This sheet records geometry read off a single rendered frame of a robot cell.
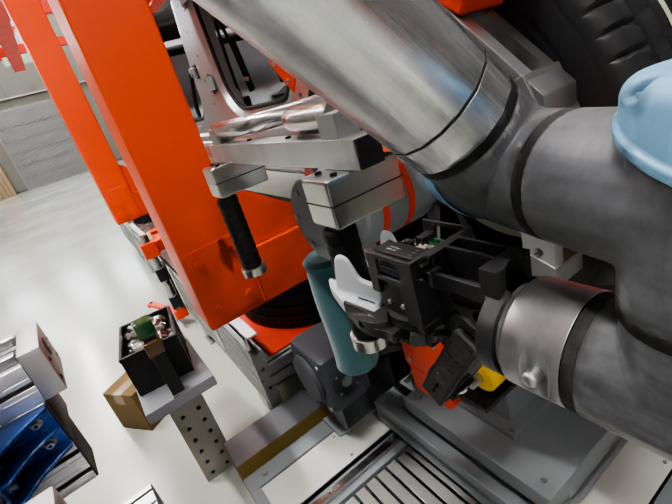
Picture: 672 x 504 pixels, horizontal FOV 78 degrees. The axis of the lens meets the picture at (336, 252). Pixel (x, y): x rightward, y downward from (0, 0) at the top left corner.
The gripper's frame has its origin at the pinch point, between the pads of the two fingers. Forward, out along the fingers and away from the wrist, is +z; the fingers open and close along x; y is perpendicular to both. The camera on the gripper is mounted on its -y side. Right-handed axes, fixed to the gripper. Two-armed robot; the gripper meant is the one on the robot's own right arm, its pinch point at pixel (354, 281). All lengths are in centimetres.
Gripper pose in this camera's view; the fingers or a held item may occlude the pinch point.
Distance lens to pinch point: 45.2
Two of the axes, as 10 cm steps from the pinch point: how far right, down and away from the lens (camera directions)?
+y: -2.5, -8.9, -3.9
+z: -5.6, -1.9, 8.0
